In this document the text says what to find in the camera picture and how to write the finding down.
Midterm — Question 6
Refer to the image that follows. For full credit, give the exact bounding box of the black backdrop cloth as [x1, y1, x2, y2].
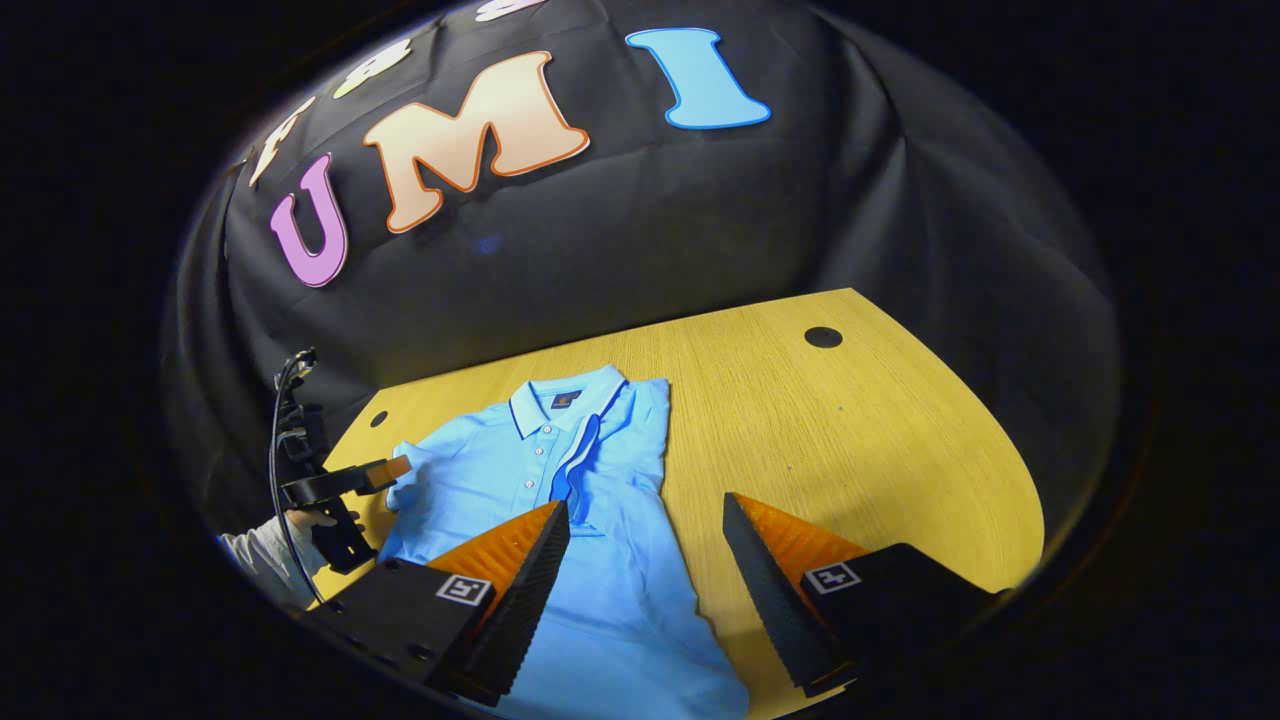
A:
[165, 0, 1121, 601]

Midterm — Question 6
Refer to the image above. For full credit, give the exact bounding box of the light blue T-shirt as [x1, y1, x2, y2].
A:
[378, 364, 751, 720]

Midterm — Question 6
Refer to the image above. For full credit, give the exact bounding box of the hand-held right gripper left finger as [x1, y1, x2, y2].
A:
[303, 498, 572, 708]

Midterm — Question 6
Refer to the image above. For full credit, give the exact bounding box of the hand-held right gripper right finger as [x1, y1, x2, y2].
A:
[721, 490, 1008, 700]

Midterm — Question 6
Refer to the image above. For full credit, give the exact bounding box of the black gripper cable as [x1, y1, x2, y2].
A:
[266, 350, 319, 607]

